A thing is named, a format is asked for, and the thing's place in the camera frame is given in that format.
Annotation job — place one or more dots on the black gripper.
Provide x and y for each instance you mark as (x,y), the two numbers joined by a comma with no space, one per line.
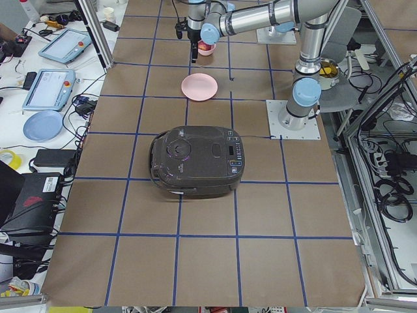
(193,35)

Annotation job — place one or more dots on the red apple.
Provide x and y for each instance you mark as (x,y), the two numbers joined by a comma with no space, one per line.
(203,46)

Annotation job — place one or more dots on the pink bowl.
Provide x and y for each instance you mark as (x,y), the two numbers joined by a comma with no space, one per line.
(206,53)

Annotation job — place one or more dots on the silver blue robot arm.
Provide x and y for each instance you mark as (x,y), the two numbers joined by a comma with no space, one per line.
(281,28)
(209,21)

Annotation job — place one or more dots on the pink plate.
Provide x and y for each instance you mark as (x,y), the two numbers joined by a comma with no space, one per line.
(199,87)

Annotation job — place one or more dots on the light blue plate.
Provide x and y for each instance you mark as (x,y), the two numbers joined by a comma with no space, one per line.
(43,126)

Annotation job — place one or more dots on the white paper cup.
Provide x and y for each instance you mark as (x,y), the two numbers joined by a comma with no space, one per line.
(109,14)

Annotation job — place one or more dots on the dark grey rice cooker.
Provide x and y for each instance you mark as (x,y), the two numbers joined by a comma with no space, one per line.
(197,160)

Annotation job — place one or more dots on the blue teach pendant far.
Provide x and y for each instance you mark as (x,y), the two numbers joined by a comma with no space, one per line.
(66,47)

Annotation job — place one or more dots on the blue teach pendant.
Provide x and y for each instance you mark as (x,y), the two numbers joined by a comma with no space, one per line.
(66,47)
(50,90)

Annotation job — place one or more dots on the steel pot with yellow items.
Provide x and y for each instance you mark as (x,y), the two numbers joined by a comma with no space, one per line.
(328,74)

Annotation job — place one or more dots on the blue teach pendant near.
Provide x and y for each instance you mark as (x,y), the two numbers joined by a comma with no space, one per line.
(50,90)

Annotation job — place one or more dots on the black phone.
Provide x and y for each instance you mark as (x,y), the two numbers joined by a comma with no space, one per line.
(29,79)

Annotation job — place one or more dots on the black power adapter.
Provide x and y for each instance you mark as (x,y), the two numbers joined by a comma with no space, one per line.
(54,158)

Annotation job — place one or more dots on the yellow tape roll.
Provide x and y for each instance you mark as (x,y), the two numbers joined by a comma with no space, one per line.
(10,158)

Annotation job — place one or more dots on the black computer box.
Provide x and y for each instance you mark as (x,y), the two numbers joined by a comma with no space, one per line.
(29,201)

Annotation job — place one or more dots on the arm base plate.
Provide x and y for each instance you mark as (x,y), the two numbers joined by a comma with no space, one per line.
(283,126)
(280,39)

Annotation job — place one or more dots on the aluminium frame post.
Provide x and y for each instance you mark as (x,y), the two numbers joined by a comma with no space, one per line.
(95,32)

